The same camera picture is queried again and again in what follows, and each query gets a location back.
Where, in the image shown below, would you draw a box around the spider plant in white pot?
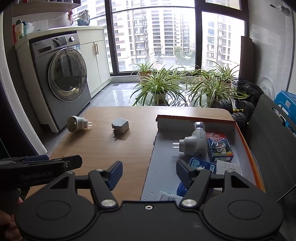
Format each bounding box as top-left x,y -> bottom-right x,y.
130,67 -> 186,107

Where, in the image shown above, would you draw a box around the wall shelf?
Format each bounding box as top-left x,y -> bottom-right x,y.
12,0 -> 81,18

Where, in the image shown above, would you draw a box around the detergent bottles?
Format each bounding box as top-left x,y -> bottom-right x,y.
12,19 -> 30,45

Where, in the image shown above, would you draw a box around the silver front-load washing machine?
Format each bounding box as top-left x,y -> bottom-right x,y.
29,32 -> 92,134

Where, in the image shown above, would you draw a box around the spider plant in terracotta pot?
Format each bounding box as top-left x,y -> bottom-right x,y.
131,61 -> 156,83
205,59 -> 240,85

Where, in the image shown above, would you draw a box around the person's left hand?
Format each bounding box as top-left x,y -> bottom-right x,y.
0,189 -> 24,241

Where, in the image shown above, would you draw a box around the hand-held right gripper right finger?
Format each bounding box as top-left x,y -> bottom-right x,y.
176,160 -> 251,208

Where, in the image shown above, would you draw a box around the white cabinet with gold handles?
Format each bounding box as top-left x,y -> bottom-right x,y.
14,25 -> 112,133

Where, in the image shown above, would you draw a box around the hanging laundry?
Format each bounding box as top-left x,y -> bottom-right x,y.
67,9 -> 91,26

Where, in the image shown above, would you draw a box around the blue cartoon printed box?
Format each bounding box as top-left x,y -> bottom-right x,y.
176,157 -> 217,198

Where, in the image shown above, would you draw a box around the black bag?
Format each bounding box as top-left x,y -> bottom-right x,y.
235,77 -> 265,103

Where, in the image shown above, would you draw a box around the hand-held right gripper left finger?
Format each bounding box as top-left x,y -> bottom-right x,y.
46,161 -> 123,208

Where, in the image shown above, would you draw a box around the white fan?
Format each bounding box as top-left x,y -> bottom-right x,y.
256,76 -> 276,100

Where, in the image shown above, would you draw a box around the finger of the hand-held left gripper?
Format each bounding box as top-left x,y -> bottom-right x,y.
0,155 -> 83,174
0,154 -> 49,163

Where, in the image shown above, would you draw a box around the large spider plant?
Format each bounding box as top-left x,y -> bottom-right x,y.
184,74 -> 250,108

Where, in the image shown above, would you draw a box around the shallow orange cardboard box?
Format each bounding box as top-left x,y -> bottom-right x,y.
141,114 -> 266,202

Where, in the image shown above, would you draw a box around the black dumbbell with yellow bar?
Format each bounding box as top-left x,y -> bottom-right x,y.
231,113 -> 248,138
213,99 -> 256,117

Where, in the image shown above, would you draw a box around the brown leaning board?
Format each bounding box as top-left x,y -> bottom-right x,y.
239,36 -> 254,81

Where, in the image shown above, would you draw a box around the red and black printed packet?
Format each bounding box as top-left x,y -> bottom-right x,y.
206,132 -> 234,162

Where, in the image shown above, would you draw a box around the grey square charger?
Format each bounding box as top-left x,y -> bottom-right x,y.
111,118 -> 130,135

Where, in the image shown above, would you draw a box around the white round plug light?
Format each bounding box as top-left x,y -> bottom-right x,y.
67,115 -> 93,133

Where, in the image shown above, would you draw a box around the white elbow plug adapter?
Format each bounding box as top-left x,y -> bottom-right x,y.
172,121 -> 208,158

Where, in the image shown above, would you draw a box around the blue plastic stool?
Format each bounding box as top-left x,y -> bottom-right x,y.
273,90 -> 296,133

